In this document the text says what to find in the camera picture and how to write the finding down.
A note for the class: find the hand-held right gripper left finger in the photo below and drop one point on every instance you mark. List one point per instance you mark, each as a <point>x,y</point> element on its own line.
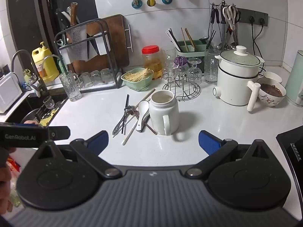
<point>99,140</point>

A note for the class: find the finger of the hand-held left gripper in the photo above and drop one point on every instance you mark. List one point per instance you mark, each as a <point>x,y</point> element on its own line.
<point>59,133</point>

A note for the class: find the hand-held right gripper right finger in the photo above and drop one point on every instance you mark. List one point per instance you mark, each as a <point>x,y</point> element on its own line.
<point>209,142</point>

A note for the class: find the large silver metal spoon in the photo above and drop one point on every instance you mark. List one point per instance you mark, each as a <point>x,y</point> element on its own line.
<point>119,126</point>

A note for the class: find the long white chopstick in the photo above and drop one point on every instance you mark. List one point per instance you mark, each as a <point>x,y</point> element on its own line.
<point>130,130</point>

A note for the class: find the single black chopstick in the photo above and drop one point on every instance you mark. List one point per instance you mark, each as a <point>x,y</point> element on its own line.
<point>125,115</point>

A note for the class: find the copper coloured spoon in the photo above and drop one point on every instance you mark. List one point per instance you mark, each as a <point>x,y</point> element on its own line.
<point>151,129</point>

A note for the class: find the white ceramic spoon black rim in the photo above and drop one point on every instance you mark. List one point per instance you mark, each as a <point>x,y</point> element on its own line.
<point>143,107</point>

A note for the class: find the brown wooden chopstick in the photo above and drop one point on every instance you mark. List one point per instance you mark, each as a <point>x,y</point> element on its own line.
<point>146,96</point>

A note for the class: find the row of hanging kitchen utensils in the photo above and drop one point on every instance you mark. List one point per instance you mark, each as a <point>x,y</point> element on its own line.
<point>214,16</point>

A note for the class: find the person's left hand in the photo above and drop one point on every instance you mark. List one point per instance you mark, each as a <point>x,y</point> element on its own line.
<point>4,179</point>

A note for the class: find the small stemmed glass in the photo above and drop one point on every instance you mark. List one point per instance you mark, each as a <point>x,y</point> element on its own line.
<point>48,102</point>

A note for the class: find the white countertop appliance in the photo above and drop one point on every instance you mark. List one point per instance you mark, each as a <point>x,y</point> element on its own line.
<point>8,92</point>

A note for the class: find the tall patterned glass mug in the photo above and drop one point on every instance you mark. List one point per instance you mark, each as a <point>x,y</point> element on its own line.
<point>211,67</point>
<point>70,86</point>

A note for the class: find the row of upturned small glasses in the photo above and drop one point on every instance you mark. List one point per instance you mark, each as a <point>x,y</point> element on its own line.
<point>95,76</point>

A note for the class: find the green plastic basket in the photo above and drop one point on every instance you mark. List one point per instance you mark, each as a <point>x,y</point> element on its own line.
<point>137,85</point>

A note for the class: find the white electric cooking pot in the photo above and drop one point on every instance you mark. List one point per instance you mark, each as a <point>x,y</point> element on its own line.
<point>234,80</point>

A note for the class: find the yellow detergent bottle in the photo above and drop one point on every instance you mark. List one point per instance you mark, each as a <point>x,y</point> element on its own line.
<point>46,63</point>

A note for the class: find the cut glass goblet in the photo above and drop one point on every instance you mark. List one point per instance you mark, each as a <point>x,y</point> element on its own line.
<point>194,72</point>

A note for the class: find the pile of pale thin sticks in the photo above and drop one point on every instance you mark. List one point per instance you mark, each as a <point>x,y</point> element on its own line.
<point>138,74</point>

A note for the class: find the floral patterned bowl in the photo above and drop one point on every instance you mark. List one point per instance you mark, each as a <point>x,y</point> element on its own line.
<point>271,94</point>

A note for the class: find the black induction cooktop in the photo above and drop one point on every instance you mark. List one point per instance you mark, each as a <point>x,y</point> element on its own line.
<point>293,146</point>

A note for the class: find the curved metal faucet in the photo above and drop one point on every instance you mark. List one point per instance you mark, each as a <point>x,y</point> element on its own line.
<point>22,51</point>

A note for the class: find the purple lidded glass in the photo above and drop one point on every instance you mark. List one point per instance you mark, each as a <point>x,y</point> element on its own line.
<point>180,61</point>

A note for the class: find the steel cleaver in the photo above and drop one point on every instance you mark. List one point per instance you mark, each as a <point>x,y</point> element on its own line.
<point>77,45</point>

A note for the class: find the plain white bowl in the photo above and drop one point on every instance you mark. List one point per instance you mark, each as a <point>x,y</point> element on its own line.
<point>272,75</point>

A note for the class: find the clear patterned glass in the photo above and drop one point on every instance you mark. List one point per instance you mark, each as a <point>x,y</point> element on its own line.
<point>169,59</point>

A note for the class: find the red lidded plastic jar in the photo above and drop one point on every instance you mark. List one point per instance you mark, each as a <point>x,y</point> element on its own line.
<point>152,61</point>

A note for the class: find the white plastic cutting board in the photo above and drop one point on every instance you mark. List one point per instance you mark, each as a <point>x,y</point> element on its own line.
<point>103,45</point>

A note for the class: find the green utensil holder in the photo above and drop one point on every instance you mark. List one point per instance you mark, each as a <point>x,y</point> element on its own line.
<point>200,44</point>

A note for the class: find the wooden cutting board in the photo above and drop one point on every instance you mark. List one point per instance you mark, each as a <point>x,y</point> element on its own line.
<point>116,42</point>

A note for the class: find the bundle of black chopsticks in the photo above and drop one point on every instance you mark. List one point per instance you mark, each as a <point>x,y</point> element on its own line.
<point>211,39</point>

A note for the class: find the steel ladle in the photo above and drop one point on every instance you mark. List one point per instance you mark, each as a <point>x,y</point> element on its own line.
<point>203,38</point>

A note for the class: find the bundle of wooden chopsticks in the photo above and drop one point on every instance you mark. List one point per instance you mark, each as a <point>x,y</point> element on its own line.
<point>190,39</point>

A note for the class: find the bundle of white chopsticks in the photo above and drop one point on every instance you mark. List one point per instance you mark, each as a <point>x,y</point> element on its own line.
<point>174,40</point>

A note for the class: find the mint green kettle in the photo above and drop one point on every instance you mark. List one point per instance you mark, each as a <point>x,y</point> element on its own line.
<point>296,75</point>

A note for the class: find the dark wall socket strip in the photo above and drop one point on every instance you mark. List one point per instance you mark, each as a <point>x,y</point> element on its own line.
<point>258,16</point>

